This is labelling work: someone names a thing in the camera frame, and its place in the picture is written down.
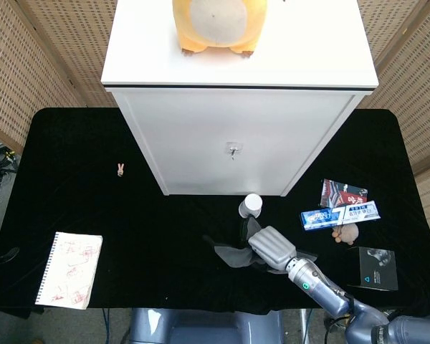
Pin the yellow plush toy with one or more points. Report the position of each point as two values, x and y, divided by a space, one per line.
218 25

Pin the red snack packet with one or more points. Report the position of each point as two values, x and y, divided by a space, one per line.
338 193

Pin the blue toothpaste box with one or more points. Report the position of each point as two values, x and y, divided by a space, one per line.
338 215

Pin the blue-grey robot torso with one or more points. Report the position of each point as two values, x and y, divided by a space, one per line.
204 328

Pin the black product box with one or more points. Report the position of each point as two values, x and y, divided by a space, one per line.
374 268

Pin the small beige plush toy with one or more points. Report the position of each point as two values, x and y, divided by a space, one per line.
348 233

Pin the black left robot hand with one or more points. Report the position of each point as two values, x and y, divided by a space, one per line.
5 255

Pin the black tablecloth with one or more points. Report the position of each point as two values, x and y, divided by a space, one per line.
147 229

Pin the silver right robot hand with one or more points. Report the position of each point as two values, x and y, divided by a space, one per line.
272 249

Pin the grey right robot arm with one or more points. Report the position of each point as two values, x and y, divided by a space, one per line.
329 290

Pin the white plastic bottle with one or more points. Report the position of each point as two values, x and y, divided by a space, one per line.
252 206

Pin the white cabinet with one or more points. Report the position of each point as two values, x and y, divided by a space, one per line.
233 118

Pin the spiral notebook with red scribbles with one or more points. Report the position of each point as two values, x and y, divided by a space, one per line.
70 270

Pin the grey cloth with black trim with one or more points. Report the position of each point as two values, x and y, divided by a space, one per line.
233 256

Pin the woven rattan screen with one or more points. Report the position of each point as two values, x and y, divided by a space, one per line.
28 61
412 68

